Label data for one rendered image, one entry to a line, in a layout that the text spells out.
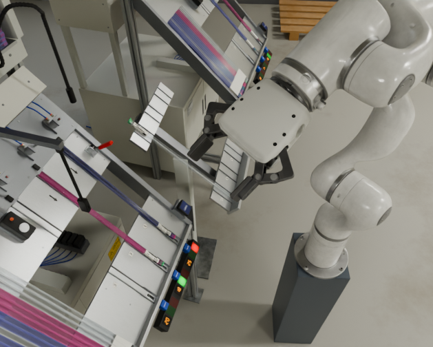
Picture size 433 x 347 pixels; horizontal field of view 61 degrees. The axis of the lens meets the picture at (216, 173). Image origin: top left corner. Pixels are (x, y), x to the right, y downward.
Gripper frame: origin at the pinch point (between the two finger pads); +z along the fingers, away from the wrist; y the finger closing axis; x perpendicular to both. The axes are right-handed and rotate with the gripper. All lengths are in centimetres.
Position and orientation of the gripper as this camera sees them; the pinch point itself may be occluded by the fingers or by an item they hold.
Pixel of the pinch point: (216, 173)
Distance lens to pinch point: 53.2
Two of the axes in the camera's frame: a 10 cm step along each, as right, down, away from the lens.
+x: -2.9, -2.3, -9.3
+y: -6.7, -6.5, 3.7
